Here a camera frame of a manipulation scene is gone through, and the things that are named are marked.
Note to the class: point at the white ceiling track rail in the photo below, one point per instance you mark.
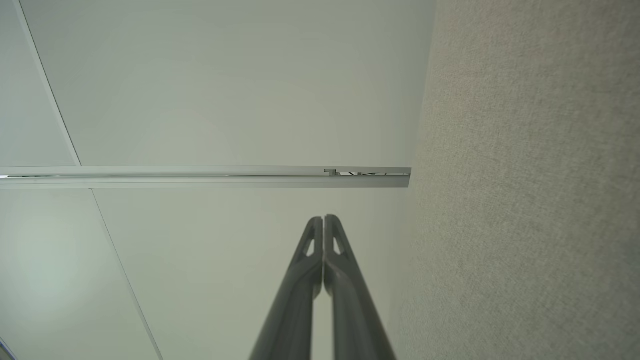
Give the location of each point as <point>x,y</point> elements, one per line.
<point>200,177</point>

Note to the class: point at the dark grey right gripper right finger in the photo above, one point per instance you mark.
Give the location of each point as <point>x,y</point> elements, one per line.
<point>355,320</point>

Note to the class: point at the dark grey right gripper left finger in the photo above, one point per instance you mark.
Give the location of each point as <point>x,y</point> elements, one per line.
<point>295,310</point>

